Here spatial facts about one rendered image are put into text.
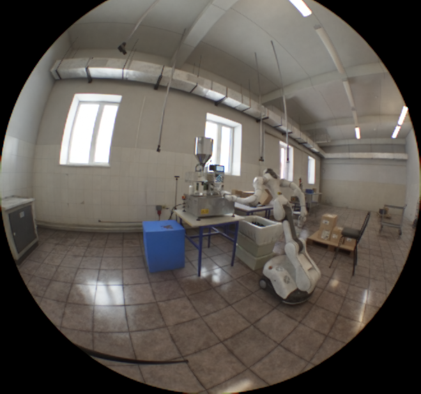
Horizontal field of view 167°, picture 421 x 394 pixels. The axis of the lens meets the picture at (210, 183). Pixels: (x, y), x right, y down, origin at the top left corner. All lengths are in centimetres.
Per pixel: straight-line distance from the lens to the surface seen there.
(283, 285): 162
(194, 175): 194
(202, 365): 131
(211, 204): 181
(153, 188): 320
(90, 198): 333
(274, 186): 177
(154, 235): 180
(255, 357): 138
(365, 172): 1121
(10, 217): 255
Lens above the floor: 125
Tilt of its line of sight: 2 degrees down
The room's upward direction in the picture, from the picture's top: 4 degrees clockwise
